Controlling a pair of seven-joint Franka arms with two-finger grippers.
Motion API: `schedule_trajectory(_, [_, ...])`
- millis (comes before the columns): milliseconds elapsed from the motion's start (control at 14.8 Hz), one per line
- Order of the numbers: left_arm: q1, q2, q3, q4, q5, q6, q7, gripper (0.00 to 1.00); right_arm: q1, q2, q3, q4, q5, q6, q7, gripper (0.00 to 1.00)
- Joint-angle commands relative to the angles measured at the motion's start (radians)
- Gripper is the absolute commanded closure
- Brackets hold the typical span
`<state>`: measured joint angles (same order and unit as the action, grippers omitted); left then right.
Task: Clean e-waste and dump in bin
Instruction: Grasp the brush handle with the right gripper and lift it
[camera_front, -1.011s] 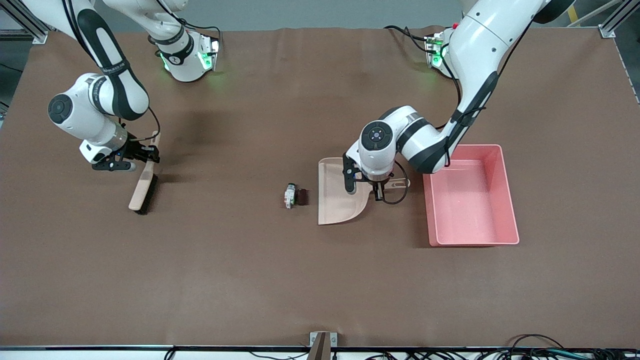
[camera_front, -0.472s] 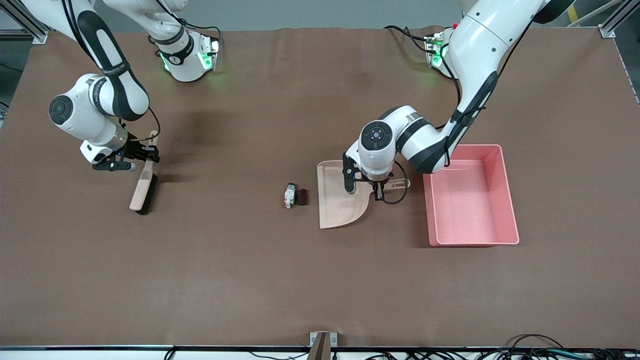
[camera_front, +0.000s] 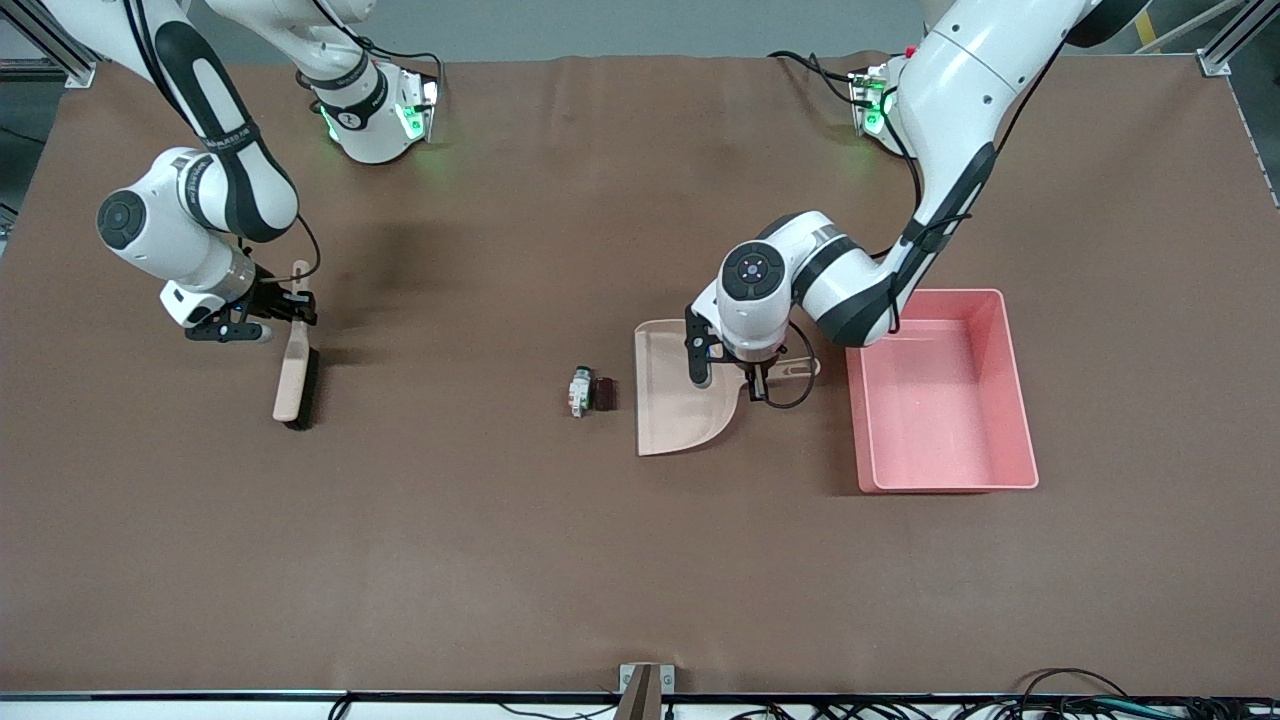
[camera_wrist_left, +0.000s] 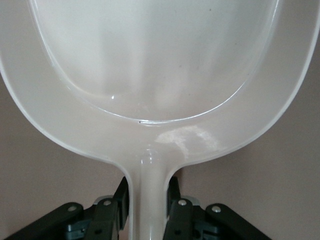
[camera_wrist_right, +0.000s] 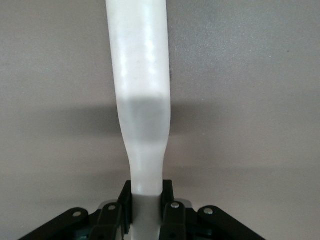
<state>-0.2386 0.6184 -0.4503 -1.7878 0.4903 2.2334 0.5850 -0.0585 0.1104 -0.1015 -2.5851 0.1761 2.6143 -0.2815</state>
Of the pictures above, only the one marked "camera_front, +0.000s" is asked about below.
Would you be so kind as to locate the beige brush with black bristles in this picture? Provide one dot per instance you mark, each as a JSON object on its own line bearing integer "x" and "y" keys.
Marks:
{"x": 293, "y": 385}

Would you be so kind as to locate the beige plastic dustpan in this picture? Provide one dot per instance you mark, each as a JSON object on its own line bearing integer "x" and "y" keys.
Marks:
{"x": 665, "y": 400}

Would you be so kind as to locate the dark brown cylindrical capacitor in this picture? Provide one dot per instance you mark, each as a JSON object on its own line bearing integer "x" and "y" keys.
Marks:
{"x": 603, "y": 394}

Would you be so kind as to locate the white push button switch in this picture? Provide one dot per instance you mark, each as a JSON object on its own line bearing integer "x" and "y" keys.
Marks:
{"x": 579, "y": 395}

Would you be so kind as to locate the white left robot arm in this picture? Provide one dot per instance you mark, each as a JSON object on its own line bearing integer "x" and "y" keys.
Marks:
{"x": 960, "y": 90}

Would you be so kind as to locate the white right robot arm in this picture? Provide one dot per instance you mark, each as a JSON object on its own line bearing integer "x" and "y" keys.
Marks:
{"x": 160, "y": 230}

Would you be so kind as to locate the pink plastic bin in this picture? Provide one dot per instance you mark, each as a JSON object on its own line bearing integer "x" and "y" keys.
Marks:
{"x": 950, "y": 420}

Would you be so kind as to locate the brown table cover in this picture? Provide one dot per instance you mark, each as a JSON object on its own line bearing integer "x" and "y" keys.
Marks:
{"x": 500, "y": 560}

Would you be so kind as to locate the aluminium frame profile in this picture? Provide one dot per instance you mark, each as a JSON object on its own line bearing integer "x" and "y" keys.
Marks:
{"x": 1215, "y": 62}
{"x": 78, "y": 70}

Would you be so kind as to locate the metal table edge bracket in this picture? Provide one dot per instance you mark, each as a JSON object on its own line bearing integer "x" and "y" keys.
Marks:
{"x": 668, "y": 680}

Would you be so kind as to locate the brown post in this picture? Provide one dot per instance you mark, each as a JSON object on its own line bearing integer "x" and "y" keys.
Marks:
{"x": 640, "y": 700}

